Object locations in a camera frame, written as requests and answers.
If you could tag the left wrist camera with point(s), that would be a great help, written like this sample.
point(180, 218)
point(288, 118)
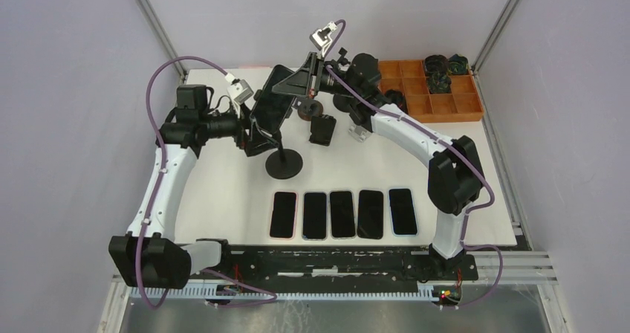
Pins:
point(238, 90)

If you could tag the white case phone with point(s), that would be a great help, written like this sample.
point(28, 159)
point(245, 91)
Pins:
point(402, 210)

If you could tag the wooden compartment tray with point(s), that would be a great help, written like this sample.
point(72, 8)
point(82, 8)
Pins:
point(461, 104)

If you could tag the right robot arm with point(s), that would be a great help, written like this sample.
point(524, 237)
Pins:
point(455, 174)

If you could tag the small black folding stand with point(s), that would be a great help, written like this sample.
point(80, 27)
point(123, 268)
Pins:
point(322, 129)

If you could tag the silver metal phone stand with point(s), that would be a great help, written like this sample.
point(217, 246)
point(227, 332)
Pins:
point(359, 132)

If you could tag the clear case phone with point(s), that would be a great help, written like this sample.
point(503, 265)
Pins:
point(314, 220)

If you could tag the pink case phone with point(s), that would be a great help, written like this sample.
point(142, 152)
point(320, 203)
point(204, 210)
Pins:
point(283, 216)

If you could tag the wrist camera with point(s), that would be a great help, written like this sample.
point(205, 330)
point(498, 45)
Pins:
point(238, 90)
point(324, 39)

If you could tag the white slotted cable duct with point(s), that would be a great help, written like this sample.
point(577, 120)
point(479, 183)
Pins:
point(215, 290)

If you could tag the tall black phone stand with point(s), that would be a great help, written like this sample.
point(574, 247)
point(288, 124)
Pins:
point(348, 71)
point(282, 163)

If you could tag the black phone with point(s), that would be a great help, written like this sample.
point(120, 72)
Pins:
point(342, 214)
point(271, 108)
point(370, 221)

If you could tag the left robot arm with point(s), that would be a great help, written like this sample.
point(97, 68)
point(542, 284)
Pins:
point(147, 255)

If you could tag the black mounting base plate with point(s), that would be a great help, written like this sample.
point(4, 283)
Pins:
point(341, 269)

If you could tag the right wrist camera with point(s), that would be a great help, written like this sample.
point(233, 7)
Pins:
point(324, 39)

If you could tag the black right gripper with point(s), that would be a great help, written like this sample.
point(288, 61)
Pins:
point(305, 82)

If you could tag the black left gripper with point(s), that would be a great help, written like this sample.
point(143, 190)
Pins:
point(252, 146)

